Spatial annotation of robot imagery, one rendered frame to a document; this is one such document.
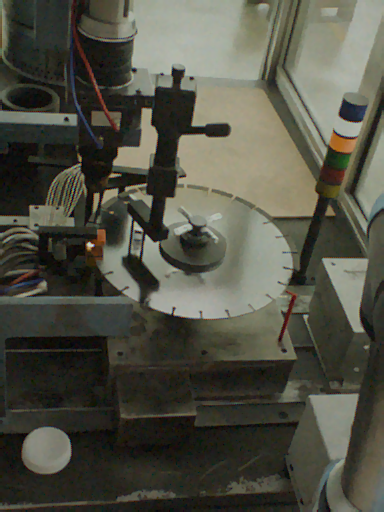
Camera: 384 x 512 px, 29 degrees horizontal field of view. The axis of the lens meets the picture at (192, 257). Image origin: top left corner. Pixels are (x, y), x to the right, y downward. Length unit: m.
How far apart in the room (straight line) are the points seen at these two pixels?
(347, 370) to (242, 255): 0.27
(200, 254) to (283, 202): 0.57
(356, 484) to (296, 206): 0.96
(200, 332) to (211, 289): 0.10
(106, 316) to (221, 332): 0.25
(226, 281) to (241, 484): 0.31
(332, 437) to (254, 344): 0.23
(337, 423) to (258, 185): 0.81
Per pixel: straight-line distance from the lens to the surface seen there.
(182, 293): 1.11
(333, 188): 1.35
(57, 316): 1.02
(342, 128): 1.29
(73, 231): 1.15
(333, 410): 1.09
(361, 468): 0.82
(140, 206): 1.16
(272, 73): 2.25
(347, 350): 1.24
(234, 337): 1.20
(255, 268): 1.18
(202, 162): 1.78
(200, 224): 1.16
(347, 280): 1.30
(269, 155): 1.86
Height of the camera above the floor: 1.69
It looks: 39 degrees down
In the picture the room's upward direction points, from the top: 11 degrees clockwise
